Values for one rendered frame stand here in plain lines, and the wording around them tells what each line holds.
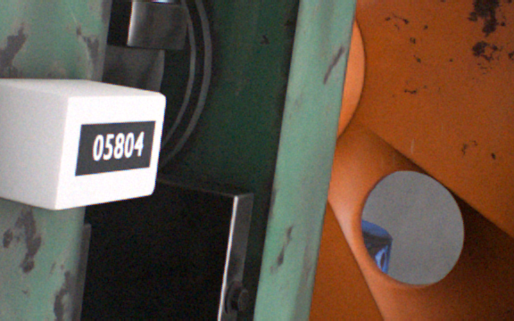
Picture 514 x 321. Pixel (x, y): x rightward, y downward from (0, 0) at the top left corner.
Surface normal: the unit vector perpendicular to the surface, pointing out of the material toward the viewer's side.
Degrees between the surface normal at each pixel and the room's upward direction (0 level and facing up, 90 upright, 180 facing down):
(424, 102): 90
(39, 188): 90
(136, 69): 107
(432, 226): 90
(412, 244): 90
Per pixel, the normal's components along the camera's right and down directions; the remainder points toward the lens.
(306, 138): 0.90, 0.18
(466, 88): -0.40, 0.05
